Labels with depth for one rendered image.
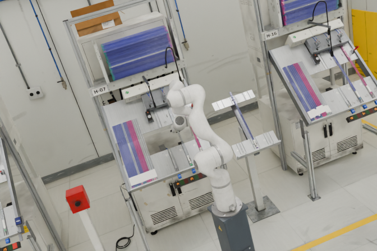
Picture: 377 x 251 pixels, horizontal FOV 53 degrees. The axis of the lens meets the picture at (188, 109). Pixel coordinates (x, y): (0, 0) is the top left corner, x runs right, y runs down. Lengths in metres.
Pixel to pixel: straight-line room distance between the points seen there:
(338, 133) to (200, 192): 1.36
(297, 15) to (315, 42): 0.27
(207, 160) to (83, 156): 2.87
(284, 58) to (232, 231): 1.55
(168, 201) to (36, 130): 2.02
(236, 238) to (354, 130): 1.80
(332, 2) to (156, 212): 2.27
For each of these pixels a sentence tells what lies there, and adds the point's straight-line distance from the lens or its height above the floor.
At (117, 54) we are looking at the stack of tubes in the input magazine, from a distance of 2.87.
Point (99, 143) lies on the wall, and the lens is 4.74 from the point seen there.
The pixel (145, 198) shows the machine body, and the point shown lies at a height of 0.40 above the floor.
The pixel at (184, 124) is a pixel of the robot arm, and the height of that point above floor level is 1.09.
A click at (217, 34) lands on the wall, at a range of 4.64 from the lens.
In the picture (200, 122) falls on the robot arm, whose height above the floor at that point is 1.26.
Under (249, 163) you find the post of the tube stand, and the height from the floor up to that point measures 0.49.
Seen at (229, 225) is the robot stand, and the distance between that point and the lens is 2.35.
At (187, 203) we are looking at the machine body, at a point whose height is 0.21.
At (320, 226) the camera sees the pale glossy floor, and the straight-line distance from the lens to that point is 3.21.
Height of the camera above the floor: 2.19
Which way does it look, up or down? 23 degrees down
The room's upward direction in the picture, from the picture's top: 15 degrees counter-clockwise
